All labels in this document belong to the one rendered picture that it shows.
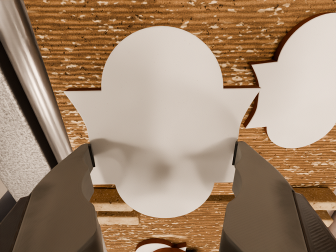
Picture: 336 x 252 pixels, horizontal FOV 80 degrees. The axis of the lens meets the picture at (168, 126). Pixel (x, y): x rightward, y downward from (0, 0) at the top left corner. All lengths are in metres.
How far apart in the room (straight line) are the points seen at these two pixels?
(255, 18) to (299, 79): 0.07
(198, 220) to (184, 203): 0.19
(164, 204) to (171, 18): 0.15
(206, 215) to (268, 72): 0.23
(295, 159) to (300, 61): 0.13
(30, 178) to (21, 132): 0.09
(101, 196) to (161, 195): 0.15
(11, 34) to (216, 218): 0.35
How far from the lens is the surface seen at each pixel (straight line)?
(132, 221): 0.31
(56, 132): 0.29
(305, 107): 0.25
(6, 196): 0.81
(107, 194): 0.29
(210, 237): 0.40
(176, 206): 0.17
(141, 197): 0.16
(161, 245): 0.40
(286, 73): 0.22
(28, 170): 0.36
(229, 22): 0.20
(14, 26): 0.25
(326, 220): 0.38
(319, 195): 0.34
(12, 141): 0.33
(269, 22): 0.21
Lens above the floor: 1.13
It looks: 58 degrees down
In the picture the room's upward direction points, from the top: 180 degrees counter-clockwise
